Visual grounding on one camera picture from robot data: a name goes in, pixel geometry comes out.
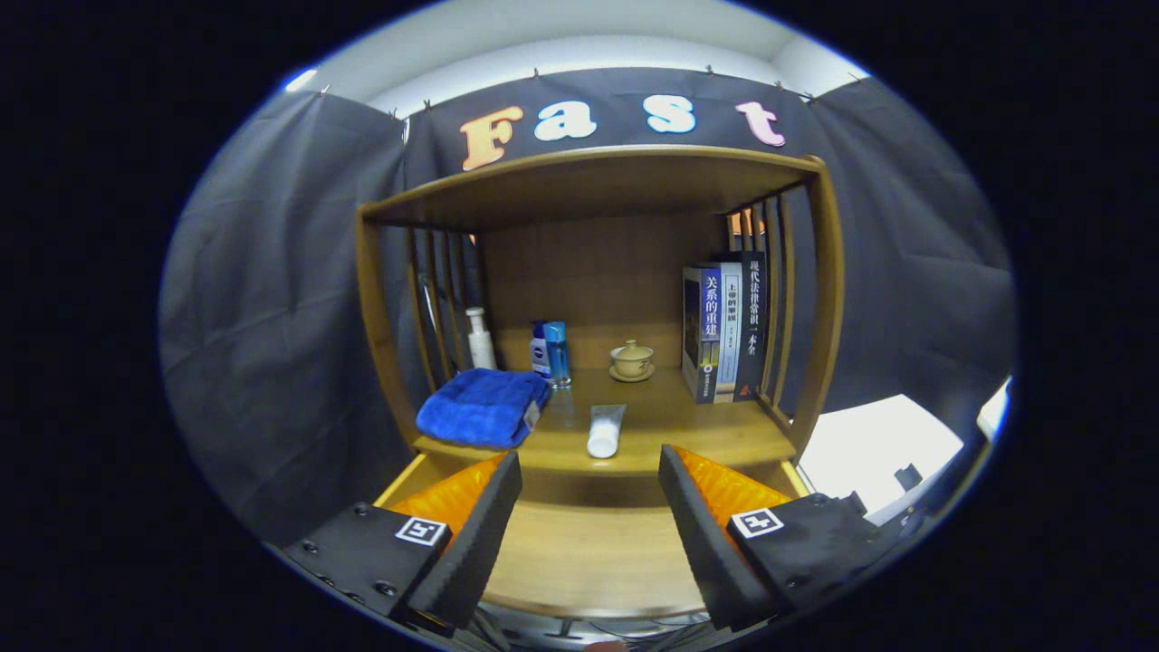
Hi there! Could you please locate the clear blue bottle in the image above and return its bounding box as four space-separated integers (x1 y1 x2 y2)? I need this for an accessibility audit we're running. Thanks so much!
543 321 573 390

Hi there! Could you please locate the dark blue book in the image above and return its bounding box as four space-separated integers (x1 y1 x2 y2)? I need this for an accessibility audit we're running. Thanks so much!
682 265 725 405

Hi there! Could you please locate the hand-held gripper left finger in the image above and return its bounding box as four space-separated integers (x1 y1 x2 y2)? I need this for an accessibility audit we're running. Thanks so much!
281 451 524 630

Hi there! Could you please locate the white pump bottle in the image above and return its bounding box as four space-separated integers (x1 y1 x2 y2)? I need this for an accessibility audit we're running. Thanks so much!
465 307 498 371

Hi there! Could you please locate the wooden countertop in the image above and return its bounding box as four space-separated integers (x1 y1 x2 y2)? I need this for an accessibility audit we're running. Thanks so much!
412 365 798 478

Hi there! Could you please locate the beige lidded teacup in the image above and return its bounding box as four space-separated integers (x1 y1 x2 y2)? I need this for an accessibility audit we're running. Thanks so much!
608 340 656 383

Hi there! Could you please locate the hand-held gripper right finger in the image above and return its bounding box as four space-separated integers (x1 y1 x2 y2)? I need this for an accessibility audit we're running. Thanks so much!
658 444 906 630

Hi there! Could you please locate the wooden cabinet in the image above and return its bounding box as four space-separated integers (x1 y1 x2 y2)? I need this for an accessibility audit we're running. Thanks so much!
355 145 846 481

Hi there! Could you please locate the white box with black handles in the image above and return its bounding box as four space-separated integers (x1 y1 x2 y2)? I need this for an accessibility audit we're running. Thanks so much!
797 394 965 526

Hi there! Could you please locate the blue folded towel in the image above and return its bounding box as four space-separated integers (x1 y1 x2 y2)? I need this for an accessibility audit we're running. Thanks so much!
416 368 551 451

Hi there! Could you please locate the black backdrop cloth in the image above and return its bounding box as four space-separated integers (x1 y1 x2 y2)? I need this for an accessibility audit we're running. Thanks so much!
158 68 1015 544

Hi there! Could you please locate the white side shelf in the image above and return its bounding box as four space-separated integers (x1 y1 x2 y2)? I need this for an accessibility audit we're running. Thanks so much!
976 376 1013 440

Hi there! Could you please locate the black book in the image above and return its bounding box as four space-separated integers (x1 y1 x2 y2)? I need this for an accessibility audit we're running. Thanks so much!
735 251 769 402

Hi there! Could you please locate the white tube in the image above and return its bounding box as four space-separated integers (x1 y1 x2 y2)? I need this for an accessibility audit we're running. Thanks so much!
586 404 627 459

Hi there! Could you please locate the pale blue book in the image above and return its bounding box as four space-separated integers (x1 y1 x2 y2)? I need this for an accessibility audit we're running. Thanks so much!
720 261 745 404

